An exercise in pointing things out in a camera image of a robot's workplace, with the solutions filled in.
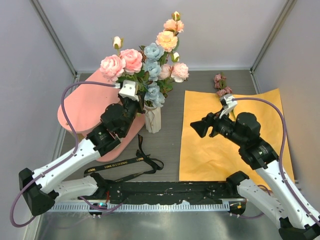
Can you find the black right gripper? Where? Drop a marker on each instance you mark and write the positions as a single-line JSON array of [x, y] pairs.
[[211, 119]]

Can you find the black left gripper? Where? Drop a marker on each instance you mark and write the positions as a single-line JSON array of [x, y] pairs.
[[140, 104]]

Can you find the orange wrapping paper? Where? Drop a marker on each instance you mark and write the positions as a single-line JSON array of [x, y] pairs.
[[215, 159]]

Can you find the pink rose stem large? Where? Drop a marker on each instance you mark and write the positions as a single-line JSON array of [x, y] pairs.
[[124, 65]]

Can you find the blue flower stem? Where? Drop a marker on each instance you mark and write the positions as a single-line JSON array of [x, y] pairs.
[[153, 53]]

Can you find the black ribbon gold lettering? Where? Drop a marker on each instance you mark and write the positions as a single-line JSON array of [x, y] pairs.
[[156, 164]]

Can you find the mauve rose stem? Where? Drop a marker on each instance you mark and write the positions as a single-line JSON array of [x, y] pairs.
[[220, 84]]

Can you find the peach rose stem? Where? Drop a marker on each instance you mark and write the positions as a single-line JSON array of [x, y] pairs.
[[168, 38]]

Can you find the light pink peony stem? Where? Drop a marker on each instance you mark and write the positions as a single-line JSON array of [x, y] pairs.
[[172, 71]]

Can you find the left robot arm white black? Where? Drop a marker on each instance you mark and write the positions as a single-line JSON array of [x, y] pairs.
[[39, 187]]

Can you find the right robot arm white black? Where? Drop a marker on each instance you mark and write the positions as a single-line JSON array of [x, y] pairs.
[[293, 216]]

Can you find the white ribbed ceramic vase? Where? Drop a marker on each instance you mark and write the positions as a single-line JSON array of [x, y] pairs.
[[152, 119]]

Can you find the pink wooden tiered shelf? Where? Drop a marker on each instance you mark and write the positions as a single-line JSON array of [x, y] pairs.
[[84, 107]]

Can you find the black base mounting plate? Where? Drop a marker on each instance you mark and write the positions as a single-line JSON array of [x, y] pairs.
[[166, 192]]

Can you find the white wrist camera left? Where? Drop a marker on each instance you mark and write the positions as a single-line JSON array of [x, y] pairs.
[[128, 89]]

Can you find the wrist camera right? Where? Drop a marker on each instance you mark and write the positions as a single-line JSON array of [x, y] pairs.
[[228, 103]]

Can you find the white slotted cable duct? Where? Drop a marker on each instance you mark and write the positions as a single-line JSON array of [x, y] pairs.
[[183, 207]]

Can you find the aluminium frame post left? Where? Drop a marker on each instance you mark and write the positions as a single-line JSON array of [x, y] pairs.
[[53, 35]]

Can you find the aluminium frame post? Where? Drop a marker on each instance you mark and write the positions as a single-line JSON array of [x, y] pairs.
[[53, 35], [277, 26]]

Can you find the aluminium frame post right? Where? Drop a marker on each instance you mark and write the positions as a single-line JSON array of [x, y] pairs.
[[277, 26]]

